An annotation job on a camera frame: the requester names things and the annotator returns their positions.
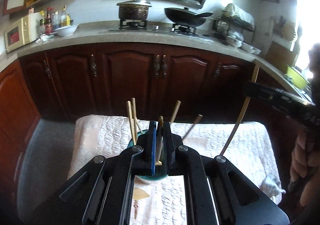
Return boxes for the gold metal fork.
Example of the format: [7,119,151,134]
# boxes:
[156,116,164,166]

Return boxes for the person's right hand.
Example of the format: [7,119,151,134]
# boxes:
[290,129,319,208]

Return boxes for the teal rimmed floral utensil cup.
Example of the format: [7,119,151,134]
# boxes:
[127,130,168,184]

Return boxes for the yellow green basin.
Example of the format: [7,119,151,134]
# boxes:
[286,65,309,89]

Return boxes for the wooden cutting board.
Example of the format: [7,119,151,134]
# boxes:
[264,42,297,74]

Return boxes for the dark wooden chopstick on cloth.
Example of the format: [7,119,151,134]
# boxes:
[182,114,203,140]

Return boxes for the light bamboo chopstick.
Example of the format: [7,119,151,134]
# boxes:
[170,100,181,124]

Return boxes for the white quilted table cloth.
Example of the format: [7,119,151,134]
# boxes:
[67,114,283,225]

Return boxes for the grey chair seat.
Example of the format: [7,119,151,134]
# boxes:
[17,119,75,222]

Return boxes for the black dish drying rack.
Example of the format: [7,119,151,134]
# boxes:
[213,3,255,44]

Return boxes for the white cloth tag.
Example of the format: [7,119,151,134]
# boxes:
[260,176,286,198]

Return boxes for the dark red lower cabinets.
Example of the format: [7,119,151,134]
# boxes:
[0,42,288,166]

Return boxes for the black wok with lid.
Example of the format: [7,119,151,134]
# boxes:
[164,8,213,28]

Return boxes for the gas stove top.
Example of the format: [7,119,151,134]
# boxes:
[106,20,211,37]

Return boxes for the brown cooking pot with lid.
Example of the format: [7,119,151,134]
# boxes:
[117,0,152,21]

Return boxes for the white bowl on counter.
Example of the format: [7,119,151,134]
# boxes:
[55,24,79,37]

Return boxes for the yellow oil bottle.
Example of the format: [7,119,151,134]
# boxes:
[61,5,71,27]

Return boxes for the dark soy sauce bottle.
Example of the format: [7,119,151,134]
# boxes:
[45,8,53,35]

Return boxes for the clear glass bottle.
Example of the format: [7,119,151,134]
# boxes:
[53,11,61,31]

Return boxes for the cream microwave oven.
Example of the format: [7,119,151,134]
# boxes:
[4,12,42,53]

